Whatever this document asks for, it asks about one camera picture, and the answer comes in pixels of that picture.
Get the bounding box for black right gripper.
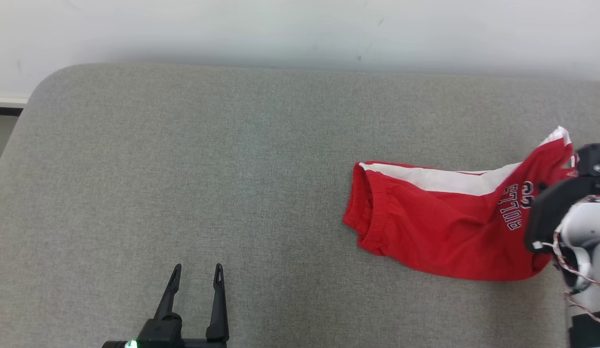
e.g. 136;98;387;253
525;176;600;252

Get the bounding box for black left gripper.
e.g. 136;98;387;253
102;263;230;348

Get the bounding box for red shorts with print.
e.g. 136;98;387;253
342;126;580;282

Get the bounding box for grey fabric sofa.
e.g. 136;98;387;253
0;63;600;348

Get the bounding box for red white twisted wire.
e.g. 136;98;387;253
532;230;600;330

